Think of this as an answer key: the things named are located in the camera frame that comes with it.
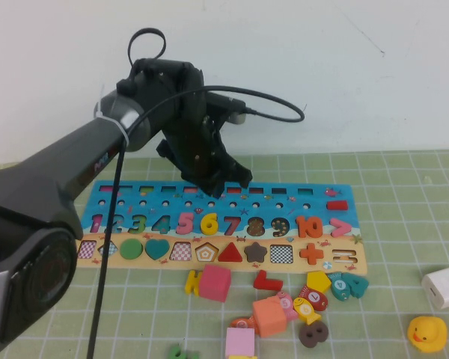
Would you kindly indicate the brown number eight piece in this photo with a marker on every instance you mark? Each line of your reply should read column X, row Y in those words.
column 310, row 341

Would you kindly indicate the green checkered tablecloth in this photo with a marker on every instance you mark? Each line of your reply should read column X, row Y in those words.
column 396, row 224

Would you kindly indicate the pink number five piece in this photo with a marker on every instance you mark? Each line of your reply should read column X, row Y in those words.
column 185, row 215

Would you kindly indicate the red number seven piece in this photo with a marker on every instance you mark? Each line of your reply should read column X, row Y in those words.
column 269, row 286

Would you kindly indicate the number shape puzzle board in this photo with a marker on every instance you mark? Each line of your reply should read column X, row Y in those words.
column 314, row 198

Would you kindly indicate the teal wooden fish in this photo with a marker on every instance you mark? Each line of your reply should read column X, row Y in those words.
column 339, row 286

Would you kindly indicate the yellow number six piece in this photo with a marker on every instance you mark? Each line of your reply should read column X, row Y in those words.
column 205, row 221

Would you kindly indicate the light pink wooden cube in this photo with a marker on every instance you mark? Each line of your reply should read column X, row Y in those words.
column 240, row 341

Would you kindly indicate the orange number ten piece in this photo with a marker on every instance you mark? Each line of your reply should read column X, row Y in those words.
column 300, row 227

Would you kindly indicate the magenta wooden cube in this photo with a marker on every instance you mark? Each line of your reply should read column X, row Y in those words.
column 215, row 282

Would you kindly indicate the pink greater-than sign piece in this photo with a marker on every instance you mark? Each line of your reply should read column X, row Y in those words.
column 345, row 228

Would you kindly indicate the white zip tie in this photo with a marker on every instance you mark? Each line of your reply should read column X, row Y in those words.
column 114, row 123

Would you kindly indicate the yellow rubber duck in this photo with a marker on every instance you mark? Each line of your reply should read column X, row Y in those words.
column 426, row 332

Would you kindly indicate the red triangle piece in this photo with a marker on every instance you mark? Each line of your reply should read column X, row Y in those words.
column 232, row 255

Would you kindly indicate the yellow pentagon piece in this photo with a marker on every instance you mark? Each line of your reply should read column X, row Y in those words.
column 318, row 280

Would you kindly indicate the orange plus sign piece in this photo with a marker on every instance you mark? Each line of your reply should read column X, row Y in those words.
column 311, row 254

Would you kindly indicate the white USB wall charger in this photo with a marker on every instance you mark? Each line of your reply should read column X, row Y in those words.
column 445, row 288

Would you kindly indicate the yellow wooden block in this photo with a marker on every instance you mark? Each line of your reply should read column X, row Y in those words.
column 243, row 357

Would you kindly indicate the teal number four piece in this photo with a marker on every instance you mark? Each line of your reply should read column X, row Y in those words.
column 359, row 286

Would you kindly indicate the orange wooden cube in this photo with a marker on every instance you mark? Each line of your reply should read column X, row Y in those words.
column 269, row 316

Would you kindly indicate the green number piece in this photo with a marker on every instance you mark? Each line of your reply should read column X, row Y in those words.
column 176, row 353

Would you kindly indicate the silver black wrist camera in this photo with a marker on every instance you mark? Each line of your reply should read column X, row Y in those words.
column 237, row 119

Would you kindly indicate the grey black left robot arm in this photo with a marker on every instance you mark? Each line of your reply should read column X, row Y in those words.
column 41, row 175

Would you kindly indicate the pink wooden fish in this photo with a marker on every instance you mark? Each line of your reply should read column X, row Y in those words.
column 286, row 303

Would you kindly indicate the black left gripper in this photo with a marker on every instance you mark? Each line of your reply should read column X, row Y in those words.
column 198, row 153

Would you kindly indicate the yellow number one piece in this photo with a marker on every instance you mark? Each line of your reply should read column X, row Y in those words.
column 191, row 284

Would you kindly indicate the yellow wooden fish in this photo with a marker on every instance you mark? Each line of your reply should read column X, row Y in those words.
column 305, row 309

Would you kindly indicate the red minus sign piece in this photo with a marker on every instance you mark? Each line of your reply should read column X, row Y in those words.
column 336, row 205

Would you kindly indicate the green circle piece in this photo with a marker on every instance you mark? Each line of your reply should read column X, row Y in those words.
column 131, row 249

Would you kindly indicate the orange wooden fish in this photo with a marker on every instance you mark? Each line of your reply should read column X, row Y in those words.
column 241, row 322

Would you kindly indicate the red wooden fish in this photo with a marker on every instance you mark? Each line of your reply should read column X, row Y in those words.
column 316, row 297

